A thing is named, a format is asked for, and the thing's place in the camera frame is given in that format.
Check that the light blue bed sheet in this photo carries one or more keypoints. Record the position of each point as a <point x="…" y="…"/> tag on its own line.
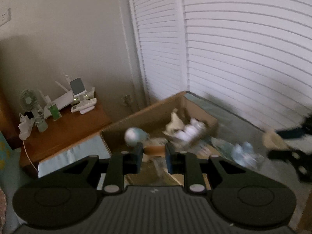
<point x="93" y="146"/>

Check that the white remote control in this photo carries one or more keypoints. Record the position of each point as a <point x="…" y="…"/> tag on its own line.
<point x="84" y="106"/>

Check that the open cardboard box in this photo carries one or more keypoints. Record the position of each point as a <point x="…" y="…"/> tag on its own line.
<point x="153" y="120"/>

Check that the white power strip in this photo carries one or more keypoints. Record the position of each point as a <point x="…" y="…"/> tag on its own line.
<point x="25" y="127"/>

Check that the white wifi router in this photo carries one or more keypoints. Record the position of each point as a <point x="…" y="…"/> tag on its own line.
<point x="66" y="99"/>

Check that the cream plush toy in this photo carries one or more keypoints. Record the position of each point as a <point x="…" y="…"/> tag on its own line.
<point x="175" y="125"/>

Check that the wooden nightstand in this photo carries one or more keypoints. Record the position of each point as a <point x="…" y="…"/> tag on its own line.
<point x="67" y="131"/>

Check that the green bottle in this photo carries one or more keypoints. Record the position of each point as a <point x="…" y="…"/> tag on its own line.
<point x="55" y="113"/>

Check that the white louvered closet door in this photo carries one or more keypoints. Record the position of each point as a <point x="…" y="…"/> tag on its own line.
<point x="251" y="56"/>

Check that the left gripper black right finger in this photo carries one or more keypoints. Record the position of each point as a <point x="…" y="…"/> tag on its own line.
<point x="187" y="165"/>

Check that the small green desk fan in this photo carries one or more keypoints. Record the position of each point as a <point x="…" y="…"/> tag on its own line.
<point x="29" y="102"/>

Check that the grey-blue plush ball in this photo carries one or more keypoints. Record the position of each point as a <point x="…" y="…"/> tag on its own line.
<point x="135" y="135"/>

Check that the wall socket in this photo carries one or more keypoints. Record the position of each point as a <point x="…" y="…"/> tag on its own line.
<point x="127" y="100"/>

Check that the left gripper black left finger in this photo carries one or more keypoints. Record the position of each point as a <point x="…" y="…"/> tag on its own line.
<point x="120" y="165"/>

